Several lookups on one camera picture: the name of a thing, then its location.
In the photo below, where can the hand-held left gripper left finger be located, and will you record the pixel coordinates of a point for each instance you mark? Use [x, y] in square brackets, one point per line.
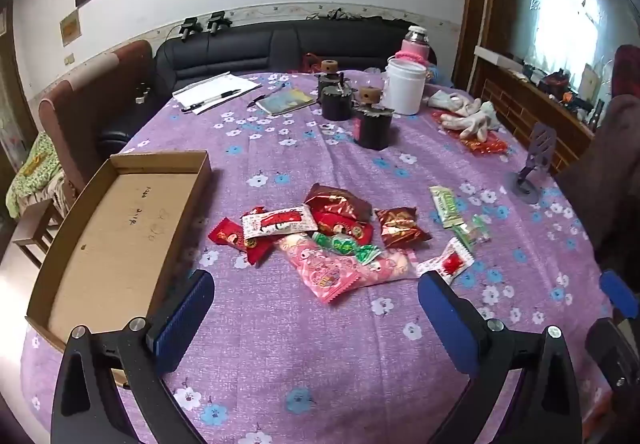
[185, 319]

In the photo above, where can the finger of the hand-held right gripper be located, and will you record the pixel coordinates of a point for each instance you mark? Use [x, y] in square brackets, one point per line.
[617, 293]
[612, 354]

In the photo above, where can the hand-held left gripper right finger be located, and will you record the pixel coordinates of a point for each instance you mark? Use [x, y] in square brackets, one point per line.
[445, 324]

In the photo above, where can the white snack packet red heart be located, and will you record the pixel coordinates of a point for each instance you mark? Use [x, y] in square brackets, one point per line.
[450, 264]

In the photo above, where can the pale pink snack packet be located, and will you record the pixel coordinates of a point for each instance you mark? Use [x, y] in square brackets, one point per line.
[387, 269]

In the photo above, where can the shallow cardboard box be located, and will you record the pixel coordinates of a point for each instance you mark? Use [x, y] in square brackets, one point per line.
[115, 234]

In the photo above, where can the green candy packet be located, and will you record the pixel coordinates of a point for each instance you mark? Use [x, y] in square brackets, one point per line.
[350, 246]

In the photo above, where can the pink printed snack packet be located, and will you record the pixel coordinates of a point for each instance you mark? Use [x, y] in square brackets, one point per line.
[320, 274]

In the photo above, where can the white and red snack packet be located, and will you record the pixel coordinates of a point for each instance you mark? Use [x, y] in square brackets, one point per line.
[280, 223]

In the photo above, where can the dark red foil snack packet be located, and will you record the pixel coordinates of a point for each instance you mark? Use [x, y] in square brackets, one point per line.
[332, 199]

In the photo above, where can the plain red snack packet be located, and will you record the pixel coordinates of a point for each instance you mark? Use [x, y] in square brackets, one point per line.
[225, 236]

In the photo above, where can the clear green snack packet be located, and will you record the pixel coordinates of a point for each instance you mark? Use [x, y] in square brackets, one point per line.
[470, 234]

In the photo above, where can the brown red foil snack packet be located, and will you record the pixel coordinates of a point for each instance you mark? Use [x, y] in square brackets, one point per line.
[400, 226]

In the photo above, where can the long green white snack packet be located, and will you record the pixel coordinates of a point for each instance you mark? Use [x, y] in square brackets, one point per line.
[446, 206]

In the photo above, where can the purple floral tablecloth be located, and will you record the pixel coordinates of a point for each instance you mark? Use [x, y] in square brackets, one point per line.
[300, 349]

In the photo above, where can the dark brown chair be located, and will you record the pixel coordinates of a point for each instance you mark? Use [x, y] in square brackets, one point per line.
[600, 174]

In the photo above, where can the red snack packet with figures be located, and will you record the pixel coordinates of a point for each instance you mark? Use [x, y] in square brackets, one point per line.
[345, 227]

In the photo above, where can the black phone stand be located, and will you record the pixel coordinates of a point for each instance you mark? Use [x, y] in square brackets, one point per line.
[542, 144]

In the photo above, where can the wooden stool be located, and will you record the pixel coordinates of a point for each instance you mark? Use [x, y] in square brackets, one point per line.
[32, 226]

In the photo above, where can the flat red packet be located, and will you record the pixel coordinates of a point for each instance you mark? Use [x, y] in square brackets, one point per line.
[489, 145]

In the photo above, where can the white work glove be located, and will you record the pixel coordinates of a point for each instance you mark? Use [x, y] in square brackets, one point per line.
[475, 123]
[445, 100]

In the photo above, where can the pile of small tools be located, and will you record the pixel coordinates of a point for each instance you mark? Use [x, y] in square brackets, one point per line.
[565, 86]

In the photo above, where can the green floral blanket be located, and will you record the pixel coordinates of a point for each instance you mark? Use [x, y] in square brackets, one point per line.
[30, 171]

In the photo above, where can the black and white pen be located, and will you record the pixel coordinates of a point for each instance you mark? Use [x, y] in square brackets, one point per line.
[210, 100]

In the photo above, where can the wooden cabinet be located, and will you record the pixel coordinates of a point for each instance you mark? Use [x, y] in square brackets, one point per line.
[510, 94]

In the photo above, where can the brown armchair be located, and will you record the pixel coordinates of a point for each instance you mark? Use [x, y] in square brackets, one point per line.
[85, 114]

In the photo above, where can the white power adapter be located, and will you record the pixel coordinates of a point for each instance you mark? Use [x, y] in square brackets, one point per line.
[143, 94]

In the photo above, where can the small dark pen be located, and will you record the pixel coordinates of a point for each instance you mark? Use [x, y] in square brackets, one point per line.
[260, 100]

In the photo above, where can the white paper stack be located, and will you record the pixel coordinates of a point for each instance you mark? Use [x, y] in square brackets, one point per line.
[220, 83]

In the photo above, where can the yellow and blue notebook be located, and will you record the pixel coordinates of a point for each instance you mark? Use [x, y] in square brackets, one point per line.
[287, 101]

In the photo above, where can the white plastic container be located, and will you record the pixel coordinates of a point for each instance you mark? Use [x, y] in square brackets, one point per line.
[405, 86]

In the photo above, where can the black jar with cork lid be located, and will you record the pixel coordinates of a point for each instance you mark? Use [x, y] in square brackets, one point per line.
[329, 76]

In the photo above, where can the black leather sofa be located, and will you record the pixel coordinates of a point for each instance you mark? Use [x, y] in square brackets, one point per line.
[250, 49]

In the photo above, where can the pink thermos bottle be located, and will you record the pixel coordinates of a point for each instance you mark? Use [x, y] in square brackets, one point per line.
[414, 46]

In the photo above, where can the red plastic bag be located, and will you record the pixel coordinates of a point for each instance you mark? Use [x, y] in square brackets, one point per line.
[311, 61]

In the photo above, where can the translucent window curtain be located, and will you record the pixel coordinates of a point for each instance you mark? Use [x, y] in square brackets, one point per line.
[565, 9]

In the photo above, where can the black handheld device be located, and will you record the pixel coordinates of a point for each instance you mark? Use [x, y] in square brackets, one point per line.
[218, 22]
[190, 28]

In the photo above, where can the wall socket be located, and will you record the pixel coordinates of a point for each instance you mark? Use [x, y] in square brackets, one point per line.
[69, 59]

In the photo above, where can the small framed wall picture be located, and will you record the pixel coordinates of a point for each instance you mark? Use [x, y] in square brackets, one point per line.
[70, 26]

